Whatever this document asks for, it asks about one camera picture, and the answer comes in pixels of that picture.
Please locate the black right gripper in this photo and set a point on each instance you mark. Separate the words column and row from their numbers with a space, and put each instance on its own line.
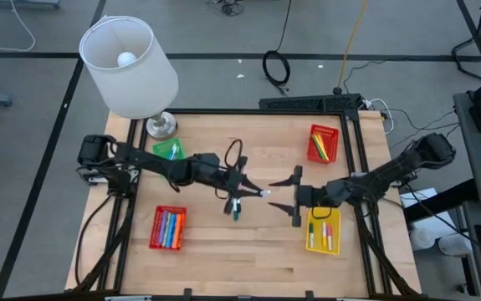
column 298, row 196

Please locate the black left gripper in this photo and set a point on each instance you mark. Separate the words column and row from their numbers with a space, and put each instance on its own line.
column 233, row 184

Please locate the teal cap marker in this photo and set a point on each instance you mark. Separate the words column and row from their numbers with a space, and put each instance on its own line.
column 311, row 234

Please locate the yellow plastic basket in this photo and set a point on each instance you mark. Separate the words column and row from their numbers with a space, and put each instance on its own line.
column 334, row 217

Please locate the orange cap marker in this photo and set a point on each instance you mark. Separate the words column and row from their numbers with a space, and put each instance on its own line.
column 324, row 234

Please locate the green slim pen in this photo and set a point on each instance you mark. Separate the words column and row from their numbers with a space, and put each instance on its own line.
column 316, row 146

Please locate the orange slim pen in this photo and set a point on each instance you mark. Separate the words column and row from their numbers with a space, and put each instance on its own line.
column 319, row 147

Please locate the yellow slim pen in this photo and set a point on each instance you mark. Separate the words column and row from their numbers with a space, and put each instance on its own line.
column 323, row 148

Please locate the red cap marker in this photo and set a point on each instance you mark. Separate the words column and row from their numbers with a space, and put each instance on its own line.
column 329, row 236

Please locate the red plastic basket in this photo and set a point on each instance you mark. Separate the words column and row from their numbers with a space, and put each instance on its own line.
column 332, row 142
column 154, row 228

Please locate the orange highlighter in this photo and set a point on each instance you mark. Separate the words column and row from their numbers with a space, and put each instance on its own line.
column 177, row 232
column 181, row 232

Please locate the light blue highlighter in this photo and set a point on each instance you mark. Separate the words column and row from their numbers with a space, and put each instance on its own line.
column 173, row 230

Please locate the purple highlighter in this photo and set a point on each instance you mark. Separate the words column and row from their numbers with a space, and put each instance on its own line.
column 162, row 226

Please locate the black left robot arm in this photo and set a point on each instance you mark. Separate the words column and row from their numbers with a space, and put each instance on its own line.
column 139, row 161

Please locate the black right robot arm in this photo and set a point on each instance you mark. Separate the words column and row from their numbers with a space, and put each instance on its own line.
column 390, row 171

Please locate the green cap marker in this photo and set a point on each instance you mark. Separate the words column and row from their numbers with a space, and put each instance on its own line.
column 235, row 209

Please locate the green plastic basket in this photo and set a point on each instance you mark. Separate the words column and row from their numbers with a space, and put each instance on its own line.
column 162, row 147

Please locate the translucent plastic cup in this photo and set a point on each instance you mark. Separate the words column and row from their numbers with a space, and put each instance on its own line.
column 422, row 239
column 453, row 246

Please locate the white shade table lamp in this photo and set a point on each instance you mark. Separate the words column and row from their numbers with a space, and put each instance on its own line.
column 131, row 83

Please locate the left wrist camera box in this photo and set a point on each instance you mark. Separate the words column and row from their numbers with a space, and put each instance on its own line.
column 207, row 163

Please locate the black table frame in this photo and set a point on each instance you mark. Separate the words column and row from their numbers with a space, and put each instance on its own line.
column 307, row 102

